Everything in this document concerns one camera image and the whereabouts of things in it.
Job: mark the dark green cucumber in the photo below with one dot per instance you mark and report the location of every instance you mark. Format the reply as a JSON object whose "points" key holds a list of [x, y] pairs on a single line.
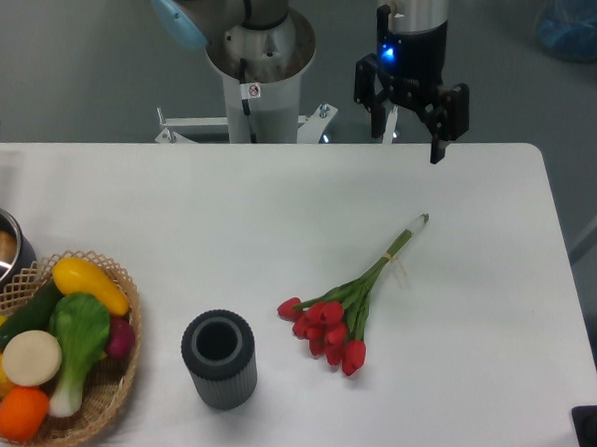
{"points": [[33, 315]]}

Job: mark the purple radish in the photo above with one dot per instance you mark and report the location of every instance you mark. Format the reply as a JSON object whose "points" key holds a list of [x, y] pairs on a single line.
{"points": [[121, 339]]}

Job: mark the orange fruit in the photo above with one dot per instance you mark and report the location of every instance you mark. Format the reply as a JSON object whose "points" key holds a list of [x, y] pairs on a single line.
{"points": [[22, 412]]}

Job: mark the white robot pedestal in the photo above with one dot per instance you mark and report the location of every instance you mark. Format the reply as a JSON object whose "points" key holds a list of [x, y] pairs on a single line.
{"points": [[255, 113]]}

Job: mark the beige round bread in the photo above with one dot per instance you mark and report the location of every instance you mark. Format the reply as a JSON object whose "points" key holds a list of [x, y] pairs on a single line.
{"points": [[31, 358]]}

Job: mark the yellow squash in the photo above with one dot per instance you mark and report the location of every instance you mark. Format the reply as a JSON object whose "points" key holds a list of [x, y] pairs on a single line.
{"points": [[75, 275]]}

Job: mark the blue plastic bag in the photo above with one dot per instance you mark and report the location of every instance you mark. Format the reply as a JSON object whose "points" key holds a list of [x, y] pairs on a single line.
{"points": [[567, 29]]}

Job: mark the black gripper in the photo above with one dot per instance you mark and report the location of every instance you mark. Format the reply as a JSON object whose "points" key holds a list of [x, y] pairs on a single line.
{"points": [[406, 69]]}

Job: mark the green bok choy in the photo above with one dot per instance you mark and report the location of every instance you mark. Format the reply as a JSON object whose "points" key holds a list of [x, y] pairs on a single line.
{"points": [[81, 325]]}

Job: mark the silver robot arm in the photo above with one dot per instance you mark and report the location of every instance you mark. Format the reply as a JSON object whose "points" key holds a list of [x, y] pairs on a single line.
{"points": [[261, 49]]}

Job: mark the grey ribbed vase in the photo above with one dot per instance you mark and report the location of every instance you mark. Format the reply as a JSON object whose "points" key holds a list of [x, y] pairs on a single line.
{"points": [[218, 349]]}

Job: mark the black clamp at table edge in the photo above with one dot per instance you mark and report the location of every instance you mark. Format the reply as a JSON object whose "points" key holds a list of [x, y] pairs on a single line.
{"points": [[585, 425]]}

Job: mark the red tulip bouquet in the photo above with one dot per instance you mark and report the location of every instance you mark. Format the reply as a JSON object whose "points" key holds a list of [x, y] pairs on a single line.
{"points": [[334, 323]]}

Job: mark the woven wicker basket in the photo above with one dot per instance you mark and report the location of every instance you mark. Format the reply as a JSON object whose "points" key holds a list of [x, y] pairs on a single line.
{"points": [[109, 383]]}

